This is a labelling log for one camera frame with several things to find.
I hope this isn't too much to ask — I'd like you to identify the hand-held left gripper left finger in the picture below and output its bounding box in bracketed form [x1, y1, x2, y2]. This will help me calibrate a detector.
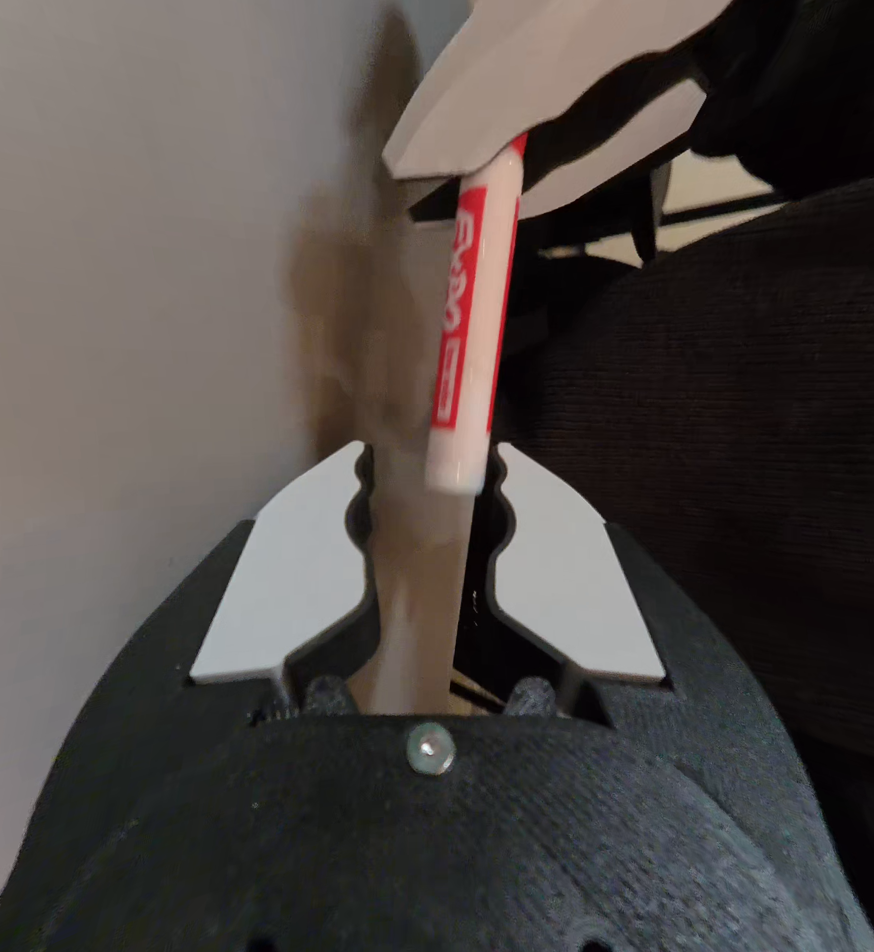
[190, 440, 378, 704]

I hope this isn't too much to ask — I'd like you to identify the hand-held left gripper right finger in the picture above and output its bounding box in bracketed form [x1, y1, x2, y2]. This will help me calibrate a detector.
[482, 442, 667, 711]

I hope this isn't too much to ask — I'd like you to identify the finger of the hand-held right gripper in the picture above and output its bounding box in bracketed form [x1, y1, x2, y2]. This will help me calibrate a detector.
[515, 80, 709, 222]
[381, 0, 736, 223]

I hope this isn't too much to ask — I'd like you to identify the red dry erase marker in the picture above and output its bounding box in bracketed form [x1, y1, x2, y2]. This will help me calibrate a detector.
[424, 132, 531, 495]

